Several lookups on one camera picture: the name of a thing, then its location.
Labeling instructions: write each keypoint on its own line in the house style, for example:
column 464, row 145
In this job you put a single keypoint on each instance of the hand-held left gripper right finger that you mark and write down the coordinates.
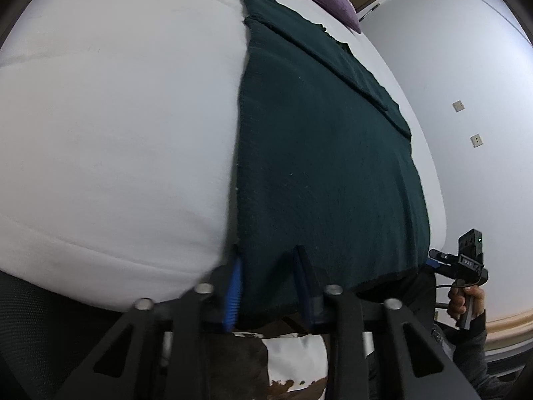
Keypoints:
column 302, row 285

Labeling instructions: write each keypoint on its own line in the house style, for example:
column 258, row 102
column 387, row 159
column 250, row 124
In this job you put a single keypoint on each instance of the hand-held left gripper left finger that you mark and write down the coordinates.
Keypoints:
column 232, row 293

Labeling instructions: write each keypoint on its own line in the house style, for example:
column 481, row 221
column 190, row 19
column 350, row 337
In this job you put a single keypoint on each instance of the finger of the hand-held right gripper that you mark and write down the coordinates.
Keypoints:
column 442, row 255
column 433, row 264

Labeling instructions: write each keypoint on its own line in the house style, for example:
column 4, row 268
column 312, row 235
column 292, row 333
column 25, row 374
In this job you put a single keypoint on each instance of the dark green knit sweater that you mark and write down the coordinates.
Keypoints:
column 324, row 175

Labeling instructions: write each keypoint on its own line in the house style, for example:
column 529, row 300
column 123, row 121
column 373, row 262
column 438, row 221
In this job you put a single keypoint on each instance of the person's right forearm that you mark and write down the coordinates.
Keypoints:
column 479, row 358

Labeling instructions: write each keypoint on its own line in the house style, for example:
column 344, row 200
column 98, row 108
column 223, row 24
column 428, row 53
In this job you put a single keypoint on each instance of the person's right hand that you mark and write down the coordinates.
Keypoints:
column 456, row 304

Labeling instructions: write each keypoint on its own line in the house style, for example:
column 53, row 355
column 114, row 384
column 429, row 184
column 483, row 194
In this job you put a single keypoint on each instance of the cowhide rug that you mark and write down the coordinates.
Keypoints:
column 291, row 358

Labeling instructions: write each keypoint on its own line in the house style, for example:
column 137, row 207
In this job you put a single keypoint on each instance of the black mesh chair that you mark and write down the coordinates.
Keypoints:
column 37, row 333

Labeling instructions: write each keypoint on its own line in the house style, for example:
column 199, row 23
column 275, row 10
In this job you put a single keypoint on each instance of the white bed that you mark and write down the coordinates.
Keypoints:
column 104, row 133

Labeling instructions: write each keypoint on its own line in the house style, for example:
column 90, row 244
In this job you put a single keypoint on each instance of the thin stick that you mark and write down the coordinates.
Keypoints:
column 369, row 11

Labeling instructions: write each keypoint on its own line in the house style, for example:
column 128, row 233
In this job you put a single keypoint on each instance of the purple pillow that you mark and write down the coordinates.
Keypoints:
column 329, row 0

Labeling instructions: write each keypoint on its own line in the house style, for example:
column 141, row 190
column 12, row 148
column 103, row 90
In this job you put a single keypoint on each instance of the beige wall socket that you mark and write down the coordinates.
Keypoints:
column 476, row 140
column 458, row 106

